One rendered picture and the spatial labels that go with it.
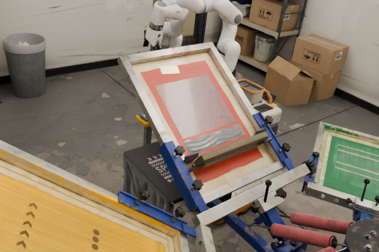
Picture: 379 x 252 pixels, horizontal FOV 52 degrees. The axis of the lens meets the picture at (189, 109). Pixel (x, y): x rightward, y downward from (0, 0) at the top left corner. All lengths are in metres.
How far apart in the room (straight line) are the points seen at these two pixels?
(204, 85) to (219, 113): 0.17
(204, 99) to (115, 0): 3.76
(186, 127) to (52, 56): 3.77
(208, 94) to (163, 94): 0.25
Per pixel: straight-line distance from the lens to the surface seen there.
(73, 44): 5.48
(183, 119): 1.86
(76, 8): 5.36
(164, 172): 2.12
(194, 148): 1.80
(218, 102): 2.01
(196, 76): 2.05
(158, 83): 1.92
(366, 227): 1.54
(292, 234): 1.62
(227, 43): 2.28
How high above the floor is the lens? 2.24
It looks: 28 degrees down
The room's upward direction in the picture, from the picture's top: 7 degrees clockwise
